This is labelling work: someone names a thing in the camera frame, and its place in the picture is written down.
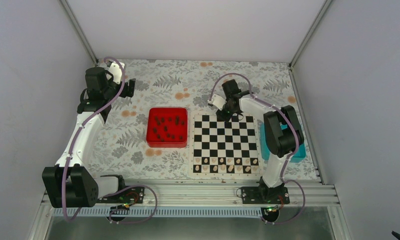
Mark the aluminium corner post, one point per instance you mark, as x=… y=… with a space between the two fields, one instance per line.
x=322 y=12
x=79 y=31

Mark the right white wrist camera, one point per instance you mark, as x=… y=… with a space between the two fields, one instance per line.
x=217 y=101

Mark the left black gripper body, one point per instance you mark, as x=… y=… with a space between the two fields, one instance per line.
x=109 y=93

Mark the left aluminium corner post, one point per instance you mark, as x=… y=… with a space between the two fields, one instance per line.
x=79 y=31

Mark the red plastic tray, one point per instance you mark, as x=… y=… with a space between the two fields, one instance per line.
x=167 y=127

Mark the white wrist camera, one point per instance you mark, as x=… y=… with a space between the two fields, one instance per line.
x=113 y=72
x=217 y=101

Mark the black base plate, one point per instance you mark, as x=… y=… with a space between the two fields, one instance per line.
x=249 y=195
x=130 y=196

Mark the right aluminium corner post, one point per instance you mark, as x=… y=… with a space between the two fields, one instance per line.
x=322 y=12

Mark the black white chessboard mat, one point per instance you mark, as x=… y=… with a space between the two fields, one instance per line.
x=235 y=140

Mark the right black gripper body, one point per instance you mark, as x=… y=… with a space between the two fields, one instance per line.
x=227 y=117

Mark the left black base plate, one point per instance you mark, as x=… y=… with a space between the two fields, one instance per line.
x=130 y=196

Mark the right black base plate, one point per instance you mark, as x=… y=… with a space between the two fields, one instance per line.
x=249 y=195

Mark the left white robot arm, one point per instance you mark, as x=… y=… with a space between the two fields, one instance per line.
x=69 y=183

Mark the floral patterned table mat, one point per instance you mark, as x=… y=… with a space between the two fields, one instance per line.
x=121 y=147

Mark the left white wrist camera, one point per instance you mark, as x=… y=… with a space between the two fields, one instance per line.
x=113 y=72

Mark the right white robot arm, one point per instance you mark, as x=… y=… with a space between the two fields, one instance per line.
x=283 y=136

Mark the teal plastic tray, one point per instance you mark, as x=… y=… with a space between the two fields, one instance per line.
x=265 y=152

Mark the aluminium front rail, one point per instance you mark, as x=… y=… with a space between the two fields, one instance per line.
x=220 y=193

